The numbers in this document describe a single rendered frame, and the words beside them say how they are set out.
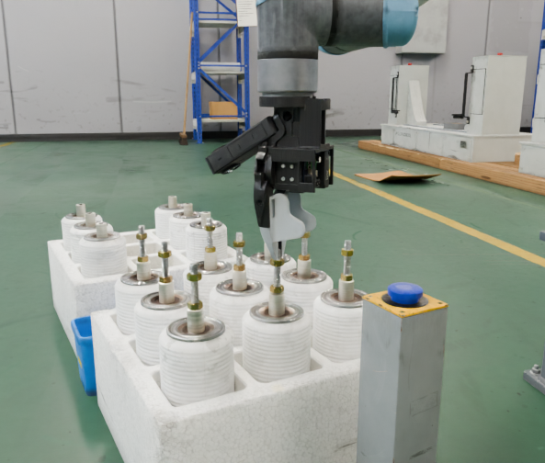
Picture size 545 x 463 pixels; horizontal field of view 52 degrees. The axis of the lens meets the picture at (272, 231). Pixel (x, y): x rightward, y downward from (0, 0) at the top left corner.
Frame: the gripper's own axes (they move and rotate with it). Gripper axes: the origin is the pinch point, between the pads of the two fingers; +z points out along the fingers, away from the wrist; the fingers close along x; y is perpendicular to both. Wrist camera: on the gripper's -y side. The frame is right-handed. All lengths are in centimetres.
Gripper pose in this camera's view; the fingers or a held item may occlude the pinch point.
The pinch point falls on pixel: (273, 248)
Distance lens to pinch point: 76.1
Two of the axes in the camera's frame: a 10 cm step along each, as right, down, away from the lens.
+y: 9.1, 1.0, -4.1
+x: 4.2, -2.2, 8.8
